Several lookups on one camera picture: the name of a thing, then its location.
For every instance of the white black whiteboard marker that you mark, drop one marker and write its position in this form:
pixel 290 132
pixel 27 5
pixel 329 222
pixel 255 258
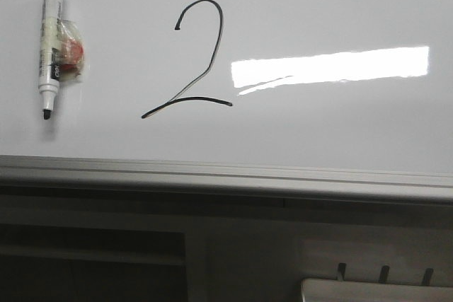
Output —
pixel 50 55

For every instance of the white tray with hooks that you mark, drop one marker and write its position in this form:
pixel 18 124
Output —
pixel 339 289

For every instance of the white whiteboard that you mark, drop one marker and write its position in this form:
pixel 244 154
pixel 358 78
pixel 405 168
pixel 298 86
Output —
pixel 351 84

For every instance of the dark shelf unit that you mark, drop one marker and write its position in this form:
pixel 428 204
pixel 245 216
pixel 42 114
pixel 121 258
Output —
pixel 44 263

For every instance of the grey aluminium whiteboard frame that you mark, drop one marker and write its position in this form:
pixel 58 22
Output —
pixel 221 179

